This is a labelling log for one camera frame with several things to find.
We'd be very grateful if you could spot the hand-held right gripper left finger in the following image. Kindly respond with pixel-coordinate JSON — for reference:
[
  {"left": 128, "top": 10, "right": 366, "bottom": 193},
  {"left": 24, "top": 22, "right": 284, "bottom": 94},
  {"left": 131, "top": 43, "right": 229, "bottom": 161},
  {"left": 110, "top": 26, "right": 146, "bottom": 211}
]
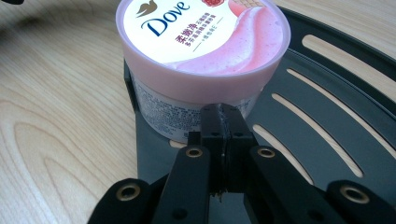
[{"left": 151, "top": 103, "right": 228, "bottom": 224}]

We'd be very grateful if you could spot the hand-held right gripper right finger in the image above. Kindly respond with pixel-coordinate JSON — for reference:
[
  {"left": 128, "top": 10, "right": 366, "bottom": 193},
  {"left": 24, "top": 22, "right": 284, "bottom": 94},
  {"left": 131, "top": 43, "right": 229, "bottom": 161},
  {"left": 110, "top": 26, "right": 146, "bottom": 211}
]
[{"left": 223, "top": 105, "right": 341, "bottom": 224}]

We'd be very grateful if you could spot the black fan-shaped slotted rack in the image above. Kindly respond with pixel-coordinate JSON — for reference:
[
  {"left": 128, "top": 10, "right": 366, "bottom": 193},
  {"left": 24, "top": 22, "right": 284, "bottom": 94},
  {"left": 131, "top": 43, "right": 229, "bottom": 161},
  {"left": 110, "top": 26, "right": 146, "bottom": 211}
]
[{"left": 123, "top": 5, "right": 396, "bottom": 224}]

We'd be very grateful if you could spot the pink lidded cream jar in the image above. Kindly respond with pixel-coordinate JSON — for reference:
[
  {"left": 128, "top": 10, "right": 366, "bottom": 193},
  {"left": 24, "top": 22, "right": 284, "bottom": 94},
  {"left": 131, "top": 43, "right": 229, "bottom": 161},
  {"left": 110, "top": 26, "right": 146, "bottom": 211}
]
[{"left": 115, "top": 0, "right": 292, "bottom": 145}]

